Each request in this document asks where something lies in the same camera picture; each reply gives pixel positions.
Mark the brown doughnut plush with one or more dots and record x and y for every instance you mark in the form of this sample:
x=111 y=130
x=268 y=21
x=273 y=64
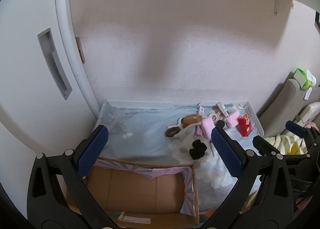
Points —
x=192 y=120

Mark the white sliding door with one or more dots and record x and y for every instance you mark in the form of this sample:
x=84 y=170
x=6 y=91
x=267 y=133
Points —
x=30 y=69

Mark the white cushion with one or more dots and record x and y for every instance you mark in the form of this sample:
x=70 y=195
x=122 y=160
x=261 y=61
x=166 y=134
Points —
x=310 y=112

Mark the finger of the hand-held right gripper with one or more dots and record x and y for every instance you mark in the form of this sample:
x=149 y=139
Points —
x=293 y=127
x=262 y=145

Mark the brown wooden strip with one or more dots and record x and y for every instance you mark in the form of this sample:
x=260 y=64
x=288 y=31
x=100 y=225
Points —
x=80 y=49

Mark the yellow floral cloth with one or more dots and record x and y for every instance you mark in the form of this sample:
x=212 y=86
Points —
x=291 y=144

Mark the red carton box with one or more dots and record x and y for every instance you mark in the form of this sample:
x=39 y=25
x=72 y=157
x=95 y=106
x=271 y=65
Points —
x=245 y=124

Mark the pink flat packet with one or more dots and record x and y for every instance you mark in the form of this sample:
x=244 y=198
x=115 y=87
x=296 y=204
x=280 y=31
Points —
x=198 y=131

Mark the green tissue box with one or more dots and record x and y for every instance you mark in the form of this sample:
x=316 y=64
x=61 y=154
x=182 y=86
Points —
x=303 y=78

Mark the beige chair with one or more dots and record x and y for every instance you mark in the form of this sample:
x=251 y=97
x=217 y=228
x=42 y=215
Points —
x=275 y=109

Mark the black scrunchie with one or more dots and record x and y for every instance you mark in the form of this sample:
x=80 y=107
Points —
x=197 y=149

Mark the cardboard box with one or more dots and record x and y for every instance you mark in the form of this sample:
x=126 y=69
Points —
x=140 y=189

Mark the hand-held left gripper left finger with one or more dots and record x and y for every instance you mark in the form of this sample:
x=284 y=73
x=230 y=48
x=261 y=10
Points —
x=93 y=149

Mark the pink plush toy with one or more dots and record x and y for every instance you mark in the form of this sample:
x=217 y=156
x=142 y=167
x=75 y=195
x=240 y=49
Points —
x=312 y=125

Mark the white seashell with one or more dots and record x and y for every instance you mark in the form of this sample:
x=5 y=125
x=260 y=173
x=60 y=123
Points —
x=239 y=106

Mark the pale blue floral blanket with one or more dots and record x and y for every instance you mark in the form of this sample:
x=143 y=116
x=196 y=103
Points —
x=140 y=129

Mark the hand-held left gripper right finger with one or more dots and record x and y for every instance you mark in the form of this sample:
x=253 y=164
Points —
x=226 y=151

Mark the dark picture frame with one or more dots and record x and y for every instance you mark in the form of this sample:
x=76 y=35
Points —
x=318 y=19

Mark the white raised-edge tray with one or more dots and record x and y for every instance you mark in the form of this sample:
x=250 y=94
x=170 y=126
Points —
x=256 y=119

